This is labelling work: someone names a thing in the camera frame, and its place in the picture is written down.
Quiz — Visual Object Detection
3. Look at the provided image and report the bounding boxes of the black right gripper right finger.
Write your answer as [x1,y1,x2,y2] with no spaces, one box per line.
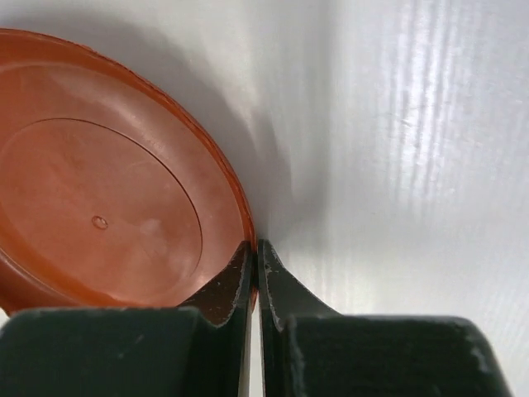
[256,240,511,396]

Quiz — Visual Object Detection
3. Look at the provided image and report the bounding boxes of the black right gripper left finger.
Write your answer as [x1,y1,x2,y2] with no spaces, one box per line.
[1,242,253,396]

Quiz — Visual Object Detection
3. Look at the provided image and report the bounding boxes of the red round plastic plate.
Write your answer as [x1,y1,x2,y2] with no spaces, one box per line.
[1,29,255,313]

